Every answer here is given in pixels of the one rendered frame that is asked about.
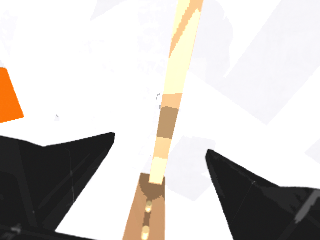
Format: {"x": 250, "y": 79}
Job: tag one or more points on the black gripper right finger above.
{"x": 254, "y": 207}

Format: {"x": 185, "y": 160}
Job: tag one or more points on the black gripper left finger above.
{"x": 52, "y": 177}

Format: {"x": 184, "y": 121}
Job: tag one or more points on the long wooden rail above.
{"x": 185, "y": 26}

